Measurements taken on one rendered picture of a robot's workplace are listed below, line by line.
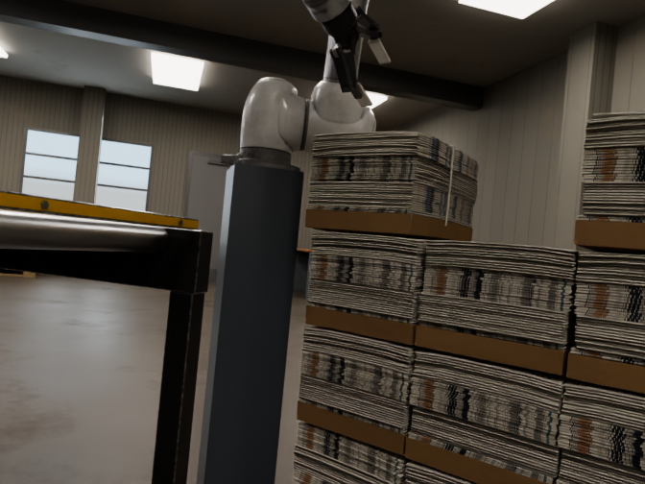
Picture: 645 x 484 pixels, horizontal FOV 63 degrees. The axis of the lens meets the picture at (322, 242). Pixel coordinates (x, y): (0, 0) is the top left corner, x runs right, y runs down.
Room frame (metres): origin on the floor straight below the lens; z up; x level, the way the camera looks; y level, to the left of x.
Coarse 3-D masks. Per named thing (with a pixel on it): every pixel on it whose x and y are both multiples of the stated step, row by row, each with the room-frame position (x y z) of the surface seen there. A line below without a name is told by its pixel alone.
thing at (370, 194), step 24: (336, 144) 1.23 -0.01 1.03; (360, 144) 1.20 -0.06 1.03; (384, 144) 1.16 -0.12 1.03; (408, 144) 1.13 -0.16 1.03; (432, 144) 1.17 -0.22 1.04; (336, 168) 1.24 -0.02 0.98; (360, 168) 1.20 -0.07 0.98; (384, 168) 1.17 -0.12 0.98; (408, 168) 1.13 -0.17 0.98; (432, 168) 1.18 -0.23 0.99; (312, 192) 1.28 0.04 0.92; (336, 192) 1.24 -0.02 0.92; (360, 192) 1.20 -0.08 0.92; (384, 192) 1.16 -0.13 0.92; (408, 192) 1.13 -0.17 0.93; (432, 192) 1.21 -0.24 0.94; (432, 216) 1.21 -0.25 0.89
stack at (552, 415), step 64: (320, 256) 1.24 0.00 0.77; (384, 256) 1.14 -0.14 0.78; (448, 256) 1.06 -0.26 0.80; (512, 256) 0.98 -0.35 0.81; (576, 256) 0.93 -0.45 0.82; (640, 256) 0.86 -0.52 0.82; (448, 320) 1.05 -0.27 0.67; (512, 320) 0.97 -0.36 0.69; (576, 320) 0.91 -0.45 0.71; (640, 320) 0.86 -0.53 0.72; (320, 384) 1.22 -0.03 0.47; (384, 384) 1.12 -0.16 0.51; (448, 384) 1.03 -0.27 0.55; (512, 384) 0.97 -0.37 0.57; (576, 384) 0.91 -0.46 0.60; (320, 448) 1.22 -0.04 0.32; (448, 448) 1.03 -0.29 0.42; (512, 448) 0.96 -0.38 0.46; (576, 448) 0.89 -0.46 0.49; (640, 448) 0.84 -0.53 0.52
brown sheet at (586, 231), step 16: (576, 224) 0.91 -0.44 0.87; (592, 224) 0.89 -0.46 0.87; (608, 224) 0.88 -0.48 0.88; (624, 224) 0.87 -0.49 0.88; (640, 224) 0.85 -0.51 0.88; (576, 240) 0.91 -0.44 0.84; (592, 240) 0.89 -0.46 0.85; (608, 240) 0.88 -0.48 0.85; (624, 240) 0.87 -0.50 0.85; (640, 240) 0.85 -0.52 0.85
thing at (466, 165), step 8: (456, 160) 1.29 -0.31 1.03; (464, 160) 1.32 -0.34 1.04; (472, 160) 1.37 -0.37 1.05; (464, 168) 1.33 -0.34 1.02; (472, 168) 1.38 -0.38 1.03; (456, 176) 1.30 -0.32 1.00; (464, 176) 1.34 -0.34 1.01; (472, 176) 1.38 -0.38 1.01; (456, 184) 1.30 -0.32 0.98; (464, 184) 1.34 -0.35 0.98; (472, 184) 1.39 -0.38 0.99; (456, 192) 1.31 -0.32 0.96; (464, 192) 1.34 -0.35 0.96; (472, 192) 1.39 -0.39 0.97; (456, 200) 1.33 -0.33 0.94; (464, 200) 1.36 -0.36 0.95; (472, 200) 1.40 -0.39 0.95; (456, 208) 1.32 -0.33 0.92; (464, 208) 1.37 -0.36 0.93; (472, 208) 1.41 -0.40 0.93; (456, 216) 1.33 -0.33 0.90; (464, 216) 1.38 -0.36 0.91; (464, 224) 1.37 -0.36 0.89
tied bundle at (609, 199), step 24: (600, 120) 0.90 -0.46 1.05; (624, 120) 0.88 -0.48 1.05; (600, 144) 0.90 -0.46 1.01; (624, 144) 0.88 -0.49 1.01; (600, 168) 0.90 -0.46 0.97; (624, 168) 0.88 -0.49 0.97; (600, 192) 0.89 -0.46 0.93; (624, 192) 0.87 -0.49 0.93; (600, 216) 0.89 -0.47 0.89; (624, 216) 0.87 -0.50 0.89
